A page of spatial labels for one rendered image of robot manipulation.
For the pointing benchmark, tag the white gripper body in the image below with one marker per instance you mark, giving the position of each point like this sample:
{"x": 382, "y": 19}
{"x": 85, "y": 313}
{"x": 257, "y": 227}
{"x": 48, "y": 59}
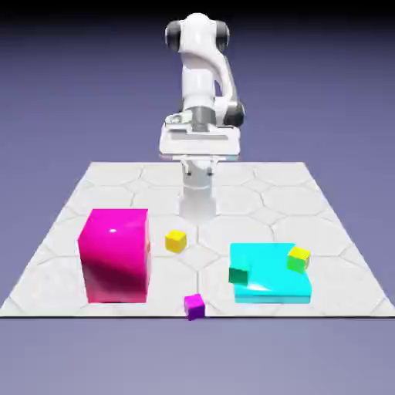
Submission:
{"x": 199, "y": 143}

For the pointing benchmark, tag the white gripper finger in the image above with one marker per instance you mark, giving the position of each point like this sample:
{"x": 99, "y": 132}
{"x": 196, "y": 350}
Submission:
{"x": 187, "y": 169}
{"x": 210, "y": 169}

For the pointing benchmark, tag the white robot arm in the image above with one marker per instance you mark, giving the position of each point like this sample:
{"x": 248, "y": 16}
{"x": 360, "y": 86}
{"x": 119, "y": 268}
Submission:
{"x": 197, "y": 46}

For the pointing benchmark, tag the small yellow cube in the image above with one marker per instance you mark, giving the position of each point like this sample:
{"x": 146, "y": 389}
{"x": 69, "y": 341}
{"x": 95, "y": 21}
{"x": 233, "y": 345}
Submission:
{"x": 175, "y": 242}

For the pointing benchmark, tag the small green cube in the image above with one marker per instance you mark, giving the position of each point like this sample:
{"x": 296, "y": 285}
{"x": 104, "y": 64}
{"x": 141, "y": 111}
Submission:
{"x": 238, "y": 276}

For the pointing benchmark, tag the small yellow-green cube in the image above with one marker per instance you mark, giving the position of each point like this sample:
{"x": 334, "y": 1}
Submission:
{"x": 297, "y": 260}

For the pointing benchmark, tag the small purple cube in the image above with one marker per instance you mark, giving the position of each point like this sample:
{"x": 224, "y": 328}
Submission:
{"x": 195, "y": 307}

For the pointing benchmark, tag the large pink box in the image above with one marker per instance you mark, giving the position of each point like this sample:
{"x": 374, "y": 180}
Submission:
{"x": 115, "y": 256}

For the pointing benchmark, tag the large cyan box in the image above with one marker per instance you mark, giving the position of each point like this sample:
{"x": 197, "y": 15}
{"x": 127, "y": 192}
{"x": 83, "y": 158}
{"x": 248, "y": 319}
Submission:
{"x": 271, "y": 274}

